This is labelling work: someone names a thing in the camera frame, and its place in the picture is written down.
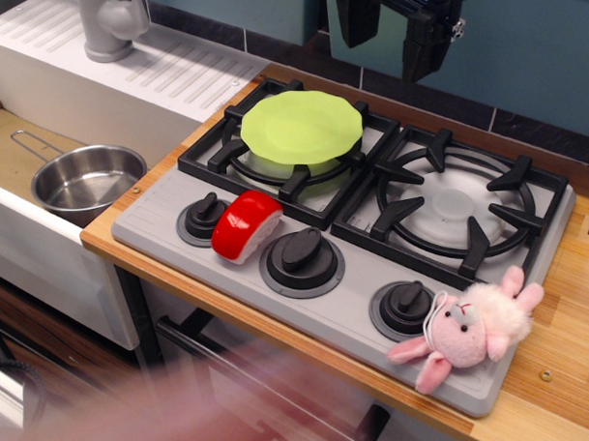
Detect white toy sink unit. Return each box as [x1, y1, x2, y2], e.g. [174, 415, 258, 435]
[0, 0, 266, 350]

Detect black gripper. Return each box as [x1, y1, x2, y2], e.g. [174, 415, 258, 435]
[336, 0, 465, 82]

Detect black left stove knob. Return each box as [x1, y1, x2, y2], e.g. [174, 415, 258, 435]
[176, 192, 229, 249]

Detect light green plastic plate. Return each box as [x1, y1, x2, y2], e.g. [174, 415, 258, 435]
[240, 90, 363, 165]

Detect wooden drawer fronts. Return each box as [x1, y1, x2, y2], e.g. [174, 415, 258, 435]
[0, 278, 139, 389]

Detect pink stuffed rabbit toy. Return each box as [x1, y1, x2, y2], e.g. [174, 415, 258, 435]
[388, 266, 545, 395]

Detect grey toy stove top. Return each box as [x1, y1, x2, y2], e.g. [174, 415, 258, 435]
[111, 78, 576, 417]

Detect black left burner grate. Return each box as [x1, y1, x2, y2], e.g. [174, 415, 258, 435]
[177, 78, 400, 229]

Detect red white sushi toy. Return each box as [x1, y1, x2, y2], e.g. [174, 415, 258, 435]
[212, 190, 283, 265]

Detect black stove knob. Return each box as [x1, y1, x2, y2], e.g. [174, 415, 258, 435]
[368, 280, 435, 341]
[259, 227, 345, 300]
[176, 192, 229, 249]

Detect black middle stove knob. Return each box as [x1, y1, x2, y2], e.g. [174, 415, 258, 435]
[259, 227, 345, 300]

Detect stainless steel pot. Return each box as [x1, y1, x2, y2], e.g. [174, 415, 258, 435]
[10, 130, 147, 227]

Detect toy oven door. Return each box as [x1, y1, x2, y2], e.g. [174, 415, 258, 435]
[150, 302, 495, 441]

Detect grey toy faucet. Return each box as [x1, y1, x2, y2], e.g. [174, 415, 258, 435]
[77, 0, 150, 63]

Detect black right stove knob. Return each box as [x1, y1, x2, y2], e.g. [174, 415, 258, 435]
[368, 280, 435, 341]

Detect black right burner grate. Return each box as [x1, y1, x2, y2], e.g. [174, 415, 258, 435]
[331, 126, 576, 289]

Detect black burner grate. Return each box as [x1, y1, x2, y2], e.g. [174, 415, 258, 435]
[331, 126, 576, 289]
[177, 78, 400, 229]

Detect black braided cable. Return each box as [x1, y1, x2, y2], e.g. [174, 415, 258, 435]
[0, 357, 46, 397]

